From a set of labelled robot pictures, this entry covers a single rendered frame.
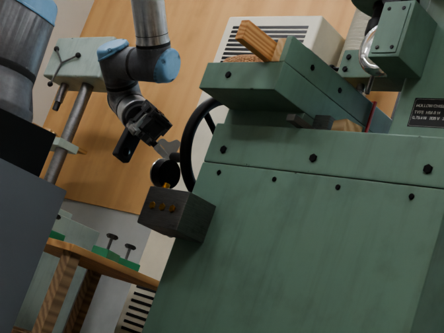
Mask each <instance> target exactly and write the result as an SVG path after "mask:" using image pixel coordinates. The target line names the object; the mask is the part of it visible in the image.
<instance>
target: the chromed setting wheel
mask: <svg viewBox="0 0 444 333"><path fill-rule="evenodd" d="M377 26H378V25H377ZM377 26H375V27H374V28H372V29H371V30H370V31H369V32H368V33H367V35H366V36H365V37H364V39H363V41H362V43H361V45H360V48H359V53H358V59H359V64H360V66H361V67H362V69H363V70H364V72H366V73H368V74H370V75H372V76H375V77H384V76H387V74H386V73H385V72H383V71H382V70H381V69H380V68H379V67H378V66H377V65H376V64H375V63H373V62H372V61H371V60H370V59H369V58H368V54H369V50H370V48H371V44H372V42H373V38H374V35H375V32H376V29H377Z"/></svg>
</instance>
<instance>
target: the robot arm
mask: <svg viewBox="0 0 444 333"><path fill-rule="evenodd" d="M131 9H132V15H133V23H134V29H135V38H136V42H135V45H136V47H129V44H130V43H129V42H128V41H127V40H125V39H117V40H112V41H109V42H107V43H105V44H103V45H101V46H100V47H99V48H98V49H97V51H96V54H97V57H98V62H99V65H100V69H101V71H102V76H103V79H104V83H105V86H106V90H107V101H108V105H109V107H110V108H111V110H112V111H113V112H114V113H115V114H116V115H117V117H118V118H119V120H120V121H121V123H122V124H123V125H124V127H125V129H124V131H123V133H122V135H121V137H120V139H119V141H118V143H117V145H116V147H115V149H114V151H113V153H112V154H113V156H115V157H116V158H117V159H119V160H120V161H122V162H123V163H128V162H129V161H130V159H131V157H132V155H133V153H134V151H135V149H136V147H137V145H138V143H139V141H140V140H142V141H143V142H144V143H146V144H147V145H148V146H152V147H153V148H154V150H156V152H157V153H158V154H159V155H160V156H161V157H162V158H164V159H169V155H170V154H171V153H172V152H177V150H178V149H179V147H180V142H179V140H177V139H175V140H174V141H171V142H168V141H167V140H165V139H160V140H158V142H157V139H158V138H159V137H160V136H164V135H165V133H166V132H167V131H168V130H169V129H170V128H171V127H172V124H171V123H170V122H169V120H168V119H167V118H166V117H165V115H164V114H163V113H162V112H161V111H160V110H158V109H157V108H156V107H155V106H154V105H153V104H151V103H150V102H149V101H148V100H147V99H145V98H144V97H143V95H142V94H141V90H140V87H139V82H138V81H145V82H153V83H170V82H172V81H173V80H175V79H176V77H177V75H178V73H179V71H180V63H181V61H180V55H179V53H178V52H177V51H176V50H175V49H174V48H171V45H170V38H169V36H168V26H167V16H166V10H165V0H131ZM56 16H57V5H56V4H55V2H54V1H53V0H0V108H2V109H4V110H6V111H8V112H10V113H12V114H14V115H16V116H18V117H21V118H23V119H25V120H27V121H29V122H31V123H32V121H33V102H32V89H33V86H34V83H35V80H36V78H37V75H38V72H39V69H40V66H41V63H42V60H43V57H44V54H45V52H46V48H47V46H48V42H49V40H50V36H51V34H52V31H53V29H54V27H55V21H56ZM160 144H161V145H162V146H163V147H164V148H165V149H163V148H162V147H161V146H160ZM169 160H170V159H169Z"/></svg>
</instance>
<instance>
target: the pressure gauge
mask: <svg viewBox="0 0 444 333"><path fill-rule="evenodd" d="M150 179H151V182H152V184H153V185H154V186H156V187H161V188H170V189H172V188H174V187H175V186H176V185H177V184H178V182H179V180H180V167H179V165H178V163H177V162H176V161H174V160H169V159H158V160H156V161H155V162H154V163H153V164H152V166H151V169H150Z"/></svg>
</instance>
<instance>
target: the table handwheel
mask: <svg viewBox="0 0 444 333"><path fill-rule="evenodd" d="M222 105H223V104H221V103H220V102H219V101H217V100H215V99H214V98H213V97H210V98H208V99H206V100H205V101H203V102H202V103H201V104H200V105H199V106H198V107H197V108H196V109H195V110H194V111H193V113H192V115H191V116H190V118H189V119H188V121H187V123H186V126H185V128H184V131H183V134H182V139H181V142H180V156H179V157H180V170H181V174H182V178H183V181H184V183H185V186H186V188H187V190H188V191H189V192H192V190H193V189H194V185H195V183H196V179H195V177H194V173H193V170H192V144H193V140H194V136H195V133H196V130H197V128H198V126H199V124H200V122H201V121H202V120H203V118H204V119H205V120H206V122H207V124H208V126H209V128H210V130H211V132H212V135H213V132H214V131H215V124H214V122H213V120H212V118H211V115H210V113H209V112H210V111H211V110H213V109H214V108H216V107H218V106H222Z"/></svg>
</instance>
